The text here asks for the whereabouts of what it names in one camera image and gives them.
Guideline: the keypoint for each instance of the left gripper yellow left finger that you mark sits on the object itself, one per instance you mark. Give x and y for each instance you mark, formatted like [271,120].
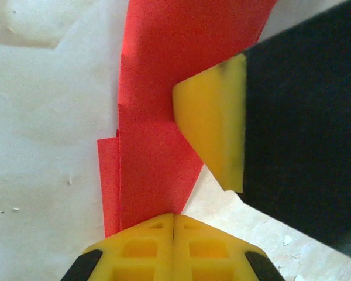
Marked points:
[140,251]

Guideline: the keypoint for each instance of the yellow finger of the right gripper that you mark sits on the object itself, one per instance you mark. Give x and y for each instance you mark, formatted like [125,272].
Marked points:
[210,123]

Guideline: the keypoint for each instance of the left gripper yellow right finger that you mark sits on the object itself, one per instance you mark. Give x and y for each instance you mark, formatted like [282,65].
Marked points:
[213,251]

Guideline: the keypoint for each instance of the red paper sheet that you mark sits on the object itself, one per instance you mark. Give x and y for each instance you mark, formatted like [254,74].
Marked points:
[152,161]

